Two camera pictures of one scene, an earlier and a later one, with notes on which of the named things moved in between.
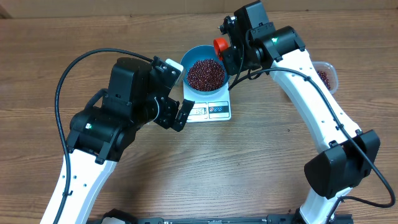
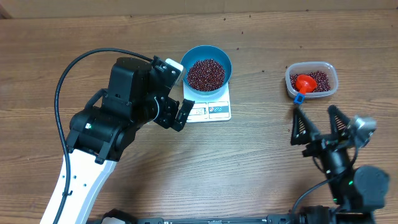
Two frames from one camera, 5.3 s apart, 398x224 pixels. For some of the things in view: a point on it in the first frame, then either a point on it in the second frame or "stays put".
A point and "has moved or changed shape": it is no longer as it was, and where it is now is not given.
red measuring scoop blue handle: x=220 y=45 has moved or changed shape
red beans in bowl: x=206 y=74 stays put
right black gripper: x=232 y=59 to x=324 y=145
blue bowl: x=202 y=71 stays put
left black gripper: x=170 y=111 stays put
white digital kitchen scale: x=212 y=107 stays put
